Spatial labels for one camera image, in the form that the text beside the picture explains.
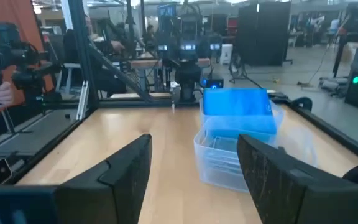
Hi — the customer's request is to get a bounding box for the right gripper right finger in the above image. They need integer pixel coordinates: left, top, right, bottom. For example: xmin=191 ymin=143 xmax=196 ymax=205
xmin=236 ymin=133 xmax=335 ymax=224

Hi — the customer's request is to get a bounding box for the person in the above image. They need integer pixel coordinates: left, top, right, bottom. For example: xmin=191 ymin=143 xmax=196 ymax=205
xmin=144 ymin=24 xmax=158 ymax=46
xmin=61 ymin=14 xmax=127 ymax=97

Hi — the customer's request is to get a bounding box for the silver metal bracket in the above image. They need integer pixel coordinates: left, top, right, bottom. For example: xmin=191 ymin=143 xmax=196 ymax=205
xmin=75 ymin=79 xmax=90 ymax=122

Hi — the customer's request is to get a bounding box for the black box blue light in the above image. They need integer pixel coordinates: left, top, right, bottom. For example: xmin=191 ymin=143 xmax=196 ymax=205
xmin=200 ymin=73 xmax=224 ymax=90

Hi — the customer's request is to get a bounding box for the black camera gimbal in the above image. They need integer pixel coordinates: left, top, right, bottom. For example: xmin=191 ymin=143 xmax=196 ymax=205
xmin=0 ymin=21 xmax=62 ymax=105

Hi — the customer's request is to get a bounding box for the black partition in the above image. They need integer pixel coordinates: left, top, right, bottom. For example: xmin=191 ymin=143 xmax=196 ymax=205
xmin=237 ymin=1 xmax=292 ymax=67

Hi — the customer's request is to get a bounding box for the white waste bin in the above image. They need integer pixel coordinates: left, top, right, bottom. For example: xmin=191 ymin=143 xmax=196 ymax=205
xmin=219 ymin=43 xmax=234 ymax=65

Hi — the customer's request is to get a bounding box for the blue plastic disc case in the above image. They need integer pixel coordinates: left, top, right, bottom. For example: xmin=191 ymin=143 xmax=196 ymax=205
xmin=201 ymin=88 xmax=278 ymax=136

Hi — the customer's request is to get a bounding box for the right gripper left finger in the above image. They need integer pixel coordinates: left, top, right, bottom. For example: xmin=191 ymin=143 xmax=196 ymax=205
xmin=55 ymin=133 xmax=154 ymax=224

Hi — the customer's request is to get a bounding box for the orange partition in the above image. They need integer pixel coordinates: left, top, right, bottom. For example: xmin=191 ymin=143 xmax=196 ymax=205
xmin=0 ymin=0 xmax=55 ymax=123

